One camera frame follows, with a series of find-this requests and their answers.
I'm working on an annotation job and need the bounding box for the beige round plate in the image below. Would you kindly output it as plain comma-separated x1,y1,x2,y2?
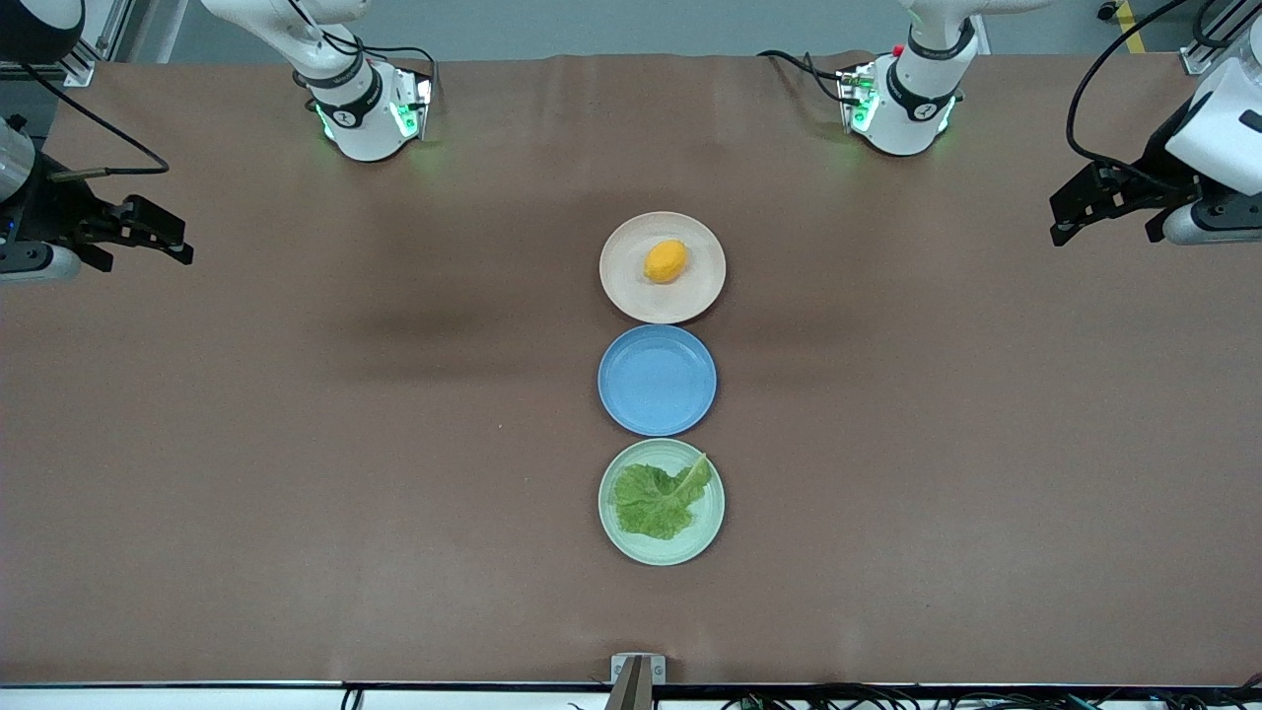
599,211,728,324

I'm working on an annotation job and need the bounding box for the green lettuce leaf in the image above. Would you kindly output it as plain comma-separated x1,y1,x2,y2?
609,452,713,540

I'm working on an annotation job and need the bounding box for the yellow lemon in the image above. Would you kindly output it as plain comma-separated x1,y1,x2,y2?
644,240,690,285

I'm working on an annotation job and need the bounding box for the black left base cable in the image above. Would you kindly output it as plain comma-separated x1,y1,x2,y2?
757,49,864,107

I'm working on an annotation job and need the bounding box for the aluminium frame profile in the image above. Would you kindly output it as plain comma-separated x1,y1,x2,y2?
1179,0,1262,78
0,0,135,86

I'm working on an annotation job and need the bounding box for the black base cable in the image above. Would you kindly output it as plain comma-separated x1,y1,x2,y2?
288,0,441,105
757,49,864,107

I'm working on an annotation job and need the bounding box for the white table edge rail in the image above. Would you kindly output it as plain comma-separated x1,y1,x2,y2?
0,680,1262,710

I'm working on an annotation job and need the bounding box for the black right base cable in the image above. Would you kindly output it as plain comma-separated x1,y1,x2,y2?
288,0,441,105

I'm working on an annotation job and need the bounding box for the brown table mat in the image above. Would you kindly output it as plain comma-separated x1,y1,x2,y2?
0,51,1262,687

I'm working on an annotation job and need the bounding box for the grey metal bracket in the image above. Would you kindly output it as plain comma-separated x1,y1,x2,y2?
610,653,667,685

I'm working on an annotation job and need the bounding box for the blue round plate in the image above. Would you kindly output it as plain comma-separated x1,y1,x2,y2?
597,324,719,437

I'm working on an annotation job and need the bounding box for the pale green round plate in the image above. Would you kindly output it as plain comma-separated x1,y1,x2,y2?
597,438,727,567

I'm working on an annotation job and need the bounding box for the brown camera pole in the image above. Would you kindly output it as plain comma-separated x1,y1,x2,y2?
603,658,654,710

